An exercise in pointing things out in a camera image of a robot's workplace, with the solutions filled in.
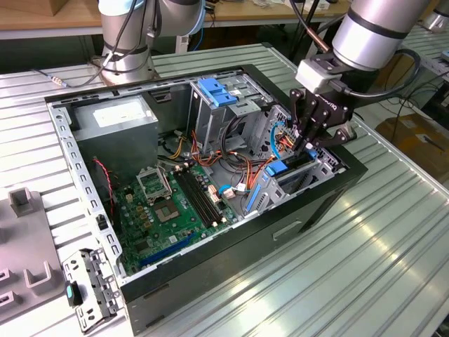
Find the wooden desk white frame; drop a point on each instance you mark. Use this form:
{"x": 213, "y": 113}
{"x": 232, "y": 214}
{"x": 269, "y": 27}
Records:
{"x": 52, "y": 21}

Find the hard disk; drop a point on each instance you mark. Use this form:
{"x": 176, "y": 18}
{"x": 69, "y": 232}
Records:
{"x": 277, "y": 169}

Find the black PC case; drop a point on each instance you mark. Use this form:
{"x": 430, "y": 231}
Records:
{"x": 228, "y": 259}

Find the grey power supply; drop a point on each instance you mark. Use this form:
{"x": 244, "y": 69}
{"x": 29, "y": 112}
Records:
{"x": 115, "y": 147}

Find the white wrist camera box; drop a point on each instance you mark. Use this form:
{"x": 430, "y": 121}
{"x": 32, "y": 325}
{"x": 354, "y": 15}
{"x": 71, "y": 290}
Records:
{"x": 310, "y": 75}

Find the brown cardboard box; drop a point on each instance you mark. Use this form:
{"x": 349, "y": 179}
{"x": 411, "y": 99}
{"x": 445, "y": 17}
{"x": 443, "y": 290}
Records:
{"x": 417, "y": 137}
{"x": 58, "y": 7}
{"x": 396, "y": 70}

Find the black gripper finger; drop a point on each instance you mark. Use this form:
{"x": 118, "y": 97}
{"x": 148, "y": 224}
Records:
{"x": 345, "y": 135}
{"x": 297, "y": 105}

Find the blue expansion slot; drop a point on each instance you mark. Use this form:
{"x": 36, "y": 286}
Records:
{"x": 165, "y": 251}

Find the green motherboard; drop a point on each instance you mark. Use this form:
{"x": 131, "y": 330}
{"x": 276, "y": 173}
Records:
{"x": 182, "y": 230}

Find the metal slot bracket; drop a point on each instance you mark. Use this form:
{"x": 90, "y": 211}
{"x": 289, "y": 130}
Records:
{"x": 101, "y": 281}

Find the CPU socket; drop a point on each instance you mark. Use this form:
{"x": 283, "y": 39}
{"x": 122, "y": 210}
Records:
{"x": 166, "y": 210}

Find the blue plastic drive latch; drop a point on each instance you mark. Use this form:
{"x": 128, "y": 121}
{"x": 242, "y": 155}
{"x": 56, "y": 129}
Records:
{"x": 214, "y": 92}

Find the black RAM slot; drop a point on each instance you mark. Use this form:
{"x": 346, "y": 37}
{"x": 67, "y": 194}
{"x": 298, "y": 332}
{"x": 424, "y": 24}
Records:
{"x": 204, "y": 196}
{"x": 194, "y": 200}

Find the grey metal disk bay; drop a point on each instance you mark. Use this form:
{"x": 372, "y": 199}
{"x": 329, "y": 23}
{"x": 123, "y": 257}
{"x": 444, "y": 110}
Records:
{"x": 324, "y": 165}

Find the grey metal drive cage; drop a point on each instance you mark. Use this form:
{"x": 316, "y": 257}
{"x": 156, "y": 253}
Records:
{"x": 207, "y": 123}

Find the metal locking lever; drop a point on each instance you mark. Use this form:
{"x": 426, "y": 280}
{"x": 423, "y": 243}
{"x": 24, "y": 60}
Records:
{"x": 165, "y": 179}

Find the grey parts rack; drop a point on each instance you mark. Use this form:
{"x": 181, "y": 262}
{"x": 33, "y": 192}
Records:
{"x": 24, "y": 242}

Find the metal slat side table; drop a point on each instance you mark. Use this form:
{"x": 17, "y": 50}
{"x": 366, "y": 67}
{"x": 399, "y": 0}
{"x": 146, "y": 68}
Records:
{"x": 435, "y": 49}

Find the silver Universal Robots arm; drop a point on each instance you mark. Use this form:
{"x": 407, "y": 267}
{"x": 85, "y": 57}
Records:
{"x": 368, "y": 35}

